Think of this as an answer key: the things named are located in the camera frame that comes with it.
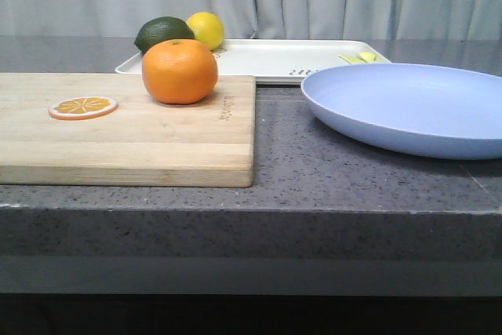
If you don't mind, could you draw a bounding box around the orange mandarin fruit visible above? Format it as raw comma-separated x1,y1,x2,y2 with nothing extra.
142,39,219,104

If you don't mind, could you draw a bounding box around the light blue plate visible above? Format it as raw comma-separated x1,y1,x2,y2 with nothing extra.
300,64,501,160

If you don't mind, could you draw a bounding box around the white rectangular tray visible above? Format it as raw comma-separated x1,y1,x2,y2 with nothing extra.
115,38,393,86

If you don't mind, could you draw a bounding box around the wooden cutting board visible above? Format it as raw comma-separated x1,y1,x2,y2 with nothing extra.
1,73,256,188

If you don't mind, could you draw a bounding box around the yellow lemon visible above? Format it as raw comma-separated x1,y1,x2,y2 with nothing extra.
187,11,224,50

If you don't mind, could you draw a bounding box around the yellow plastic knife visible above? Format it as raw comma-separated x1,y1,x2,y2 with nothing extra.
339,54,365,64

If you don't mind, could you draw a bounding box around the yellow plastic fork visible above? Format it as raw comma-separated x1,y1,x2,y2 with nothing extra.
356,51,377,63

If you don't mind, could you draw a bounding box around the green lime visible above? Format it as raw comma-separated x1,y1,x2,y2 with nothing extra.
134,16,195,55

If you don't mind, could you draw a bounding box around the orange slice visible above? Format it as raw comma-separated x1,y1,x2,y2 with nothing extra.
48,96,118,120

